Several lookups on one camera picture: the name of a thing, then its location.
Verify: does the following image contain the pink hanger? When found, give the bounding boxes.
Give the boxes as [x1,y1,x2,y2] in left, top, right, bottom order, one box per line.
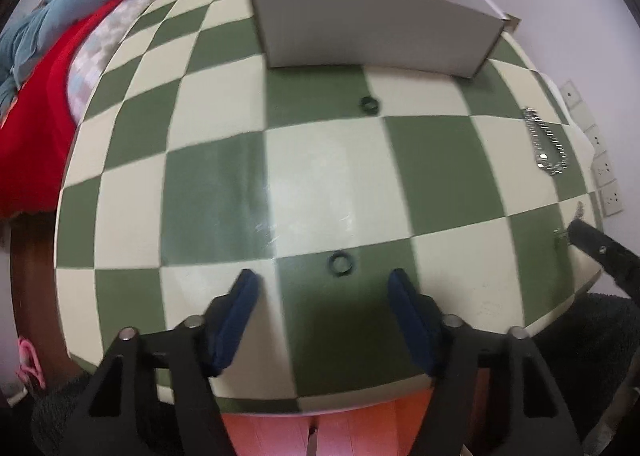
[16,337,47,391]

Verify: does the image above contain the white power strip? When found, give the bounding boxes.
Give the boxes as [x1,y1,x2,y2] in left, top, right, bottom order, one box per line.
[560,80,624,218]

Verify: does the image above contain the bed with red sheet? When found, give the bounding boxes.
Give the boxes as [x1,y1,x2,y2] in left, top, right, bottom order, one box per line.
[1,0,157,220]

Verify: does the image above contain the silver pendant chain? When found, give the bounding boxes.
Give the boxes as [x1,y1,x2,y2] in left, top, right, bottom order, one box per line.
[553,201,586,242]

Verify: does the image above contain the green white checkered table cover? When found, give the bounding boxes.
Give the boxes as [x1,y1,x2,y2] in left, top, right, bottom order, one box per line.
[55,0,600,413]

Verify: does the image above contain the thick silver chain bracelet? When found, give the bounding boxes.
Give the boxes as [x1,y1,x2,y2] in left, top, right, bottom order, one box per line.
[522,106,571,177]

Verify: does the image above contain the white cardboard box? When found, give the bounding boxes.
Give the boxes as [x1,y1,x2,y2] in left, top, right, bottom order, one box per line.
[250,0,508,79]

